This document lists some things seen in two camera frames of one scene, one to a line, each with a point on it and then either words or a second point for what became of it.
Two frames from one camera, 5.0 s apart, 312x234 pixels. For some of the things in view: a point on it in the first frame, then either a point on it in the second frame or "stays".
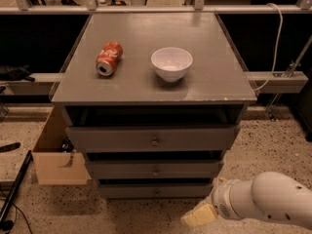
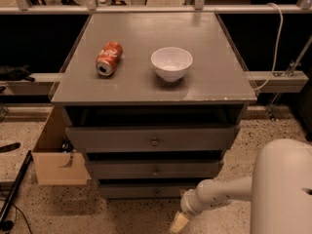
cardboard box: [56, 160] stays
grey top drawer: [157, 138] stays
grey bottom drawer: [154, 191] stays
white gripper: [221, 199] to [187, 204]
